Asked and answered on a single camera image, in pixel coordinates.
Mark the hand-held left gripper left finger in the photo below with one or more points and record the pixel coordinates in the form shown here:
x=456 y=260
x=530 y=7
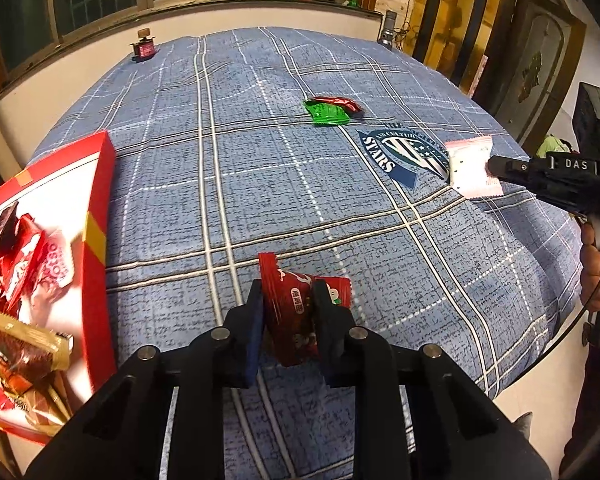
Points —
x=255 y=325

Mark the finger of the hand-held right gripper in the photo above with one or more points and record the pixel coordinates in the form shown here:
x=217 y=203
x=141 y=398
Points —
x=555 y=197
x=515 y=166

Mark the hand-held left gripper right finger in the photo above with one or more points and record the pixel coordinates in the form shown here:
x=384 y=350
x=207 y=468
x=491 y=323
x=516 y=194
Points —
x=325 y=325

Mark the plain red snack packet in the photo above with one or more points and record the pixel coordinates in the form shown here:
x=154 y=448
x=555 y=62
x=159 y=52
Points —
x=285 y=300

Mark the red cardboard box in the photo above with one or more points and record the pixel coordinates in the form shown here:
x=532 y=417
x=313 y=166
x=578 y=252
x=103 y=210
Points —
x=100 y=300

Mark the pink white snack packet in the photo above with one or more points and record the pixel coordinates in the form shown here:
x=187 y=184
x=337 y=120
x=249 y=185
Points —
x=55 y=270

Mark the brown gold snack packet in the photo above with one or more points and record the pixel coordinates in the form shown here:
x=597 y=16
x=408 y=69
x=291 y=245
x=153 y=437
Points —
x=27 y=342

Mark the red white printed snack packet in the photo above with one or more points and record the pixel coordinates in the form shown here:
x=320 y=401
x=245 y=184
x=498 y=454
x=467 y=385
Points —
x=25 y=260

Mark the black white snack packet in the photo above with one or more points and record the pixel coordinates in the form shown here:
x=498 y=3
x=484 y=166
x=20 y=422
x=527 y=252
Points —
x=5 y=227

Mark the person's right hand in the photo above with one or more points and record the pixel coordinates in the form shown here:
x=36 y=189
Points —
x=597 y=280

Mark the crumpled green fabric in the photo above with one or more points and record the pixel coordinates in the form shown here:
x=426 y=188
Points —
x=552 y=146

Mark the dark wooden door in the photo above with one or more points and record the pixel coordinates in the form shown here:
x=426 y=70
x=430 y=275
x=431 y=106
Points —
x=540 y=65

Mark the pink patterned strip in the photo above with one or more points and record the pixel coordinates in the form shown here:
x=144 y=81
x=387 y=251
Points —
x=477 y=76

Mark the blue plaid bed sheet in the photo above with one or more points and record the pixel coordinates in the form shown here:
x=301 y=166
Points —
x=305 y=200

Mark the gold black striped panel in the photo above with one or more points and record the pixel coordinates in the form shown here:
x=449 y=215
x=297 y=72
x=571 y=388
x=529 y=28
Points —
x=460 y=15

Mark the grey metal bottle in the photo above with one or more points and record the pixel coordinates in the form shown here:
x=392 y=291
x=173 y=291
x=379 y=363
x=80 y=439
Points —
x=387 y=30

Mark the small shiny red snack packet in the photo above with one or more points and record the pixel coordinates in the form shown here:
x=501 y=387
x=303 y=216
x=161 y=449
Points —
x=337 y=102

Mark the green snack packet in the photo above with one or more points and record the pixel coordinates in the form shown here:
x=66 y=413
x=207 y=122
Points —
x=325 y=111

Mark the small red black device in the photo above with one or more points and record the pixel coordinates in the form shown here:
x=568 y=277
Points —
x=144 y=47

